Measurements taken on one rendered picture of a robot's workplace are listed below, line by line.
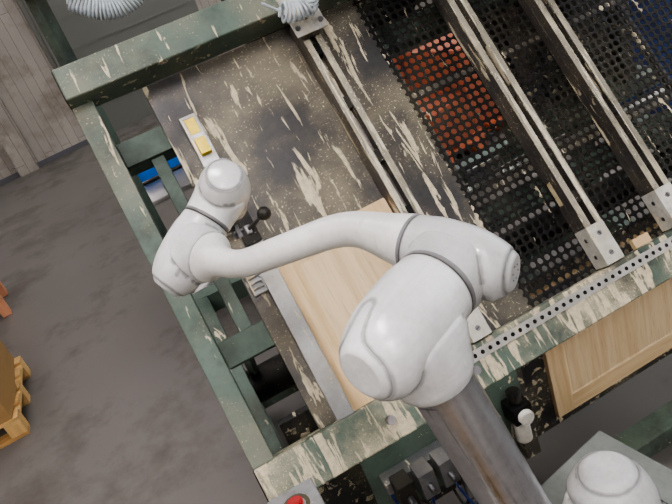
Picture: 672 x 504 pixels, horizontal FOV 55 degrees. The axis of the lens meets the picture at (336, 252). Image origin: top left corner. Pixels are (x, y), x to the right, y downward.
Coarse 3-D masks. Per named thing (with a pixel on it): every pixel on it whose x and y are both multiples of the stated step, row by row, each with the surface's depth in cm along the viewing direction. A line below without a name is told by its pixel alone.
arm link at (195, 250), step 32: (192, 224) 126; (320, 224) 114; (352, 224) 110; (384, 224) 106; (160, 256) 126; (192, 256) 123; (224, 256) 121; (256, 256) 118; (288, 256) 116; (384, 256) 106; (192, 288) 127
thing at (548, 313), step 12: (648, 252) 189; (660, 252) 189; (624, 264) 187; (636, 264) 188; (612, 276) 186; (588, 288) 184; (600, 288) 185; (564, 300) 183; (576, 300) 183; (540, 312) 181; (552, 312) 181; (528, 324) 180; (540, 324) 180; (504, 336) 178; (516, 336) 179; (480, 348) 177; (492, 348) 177
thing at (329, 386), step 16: (192, 144) 181; (208, 160) 181; (272, 272) 176; (272, 288) 175; (288, 288) 176; (288, 304) 175; (288, 320) 174; (304, 320) 174; (304, 336) 173; (304, 352) 172; (320, 352) 173; (320, 368) 172; (320, 384) 171; (336, 384) 172; (336, 400) 171; (336, 416) 170
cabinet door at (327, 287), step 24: (288, 264) 179; (312, 264) 180; (336, 264) 181; (360, 264) 182; (384, 264) 183; (312, 288) 179; (336, 288) 180; (360, 288) 180; (312, 312) 177; (336, 312) 178; (336, 336) 177; (336, 360) 175
